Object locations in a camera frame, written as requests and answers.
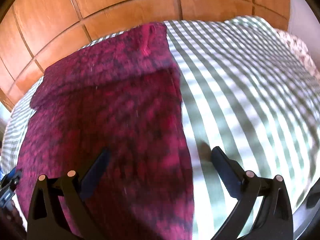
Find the red floral knit garment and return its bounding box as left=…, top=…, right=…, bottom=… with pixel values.
left=16, top=23, right=194, bottom=239

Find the green checked bed cover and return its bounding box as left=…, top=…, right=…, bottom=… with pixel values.
left=1, top=16, right=319, bottom=239

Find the floral pink bedsheet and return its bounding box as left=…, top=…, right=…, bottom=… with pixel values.
left=276, top=29, right=319, bottom=80

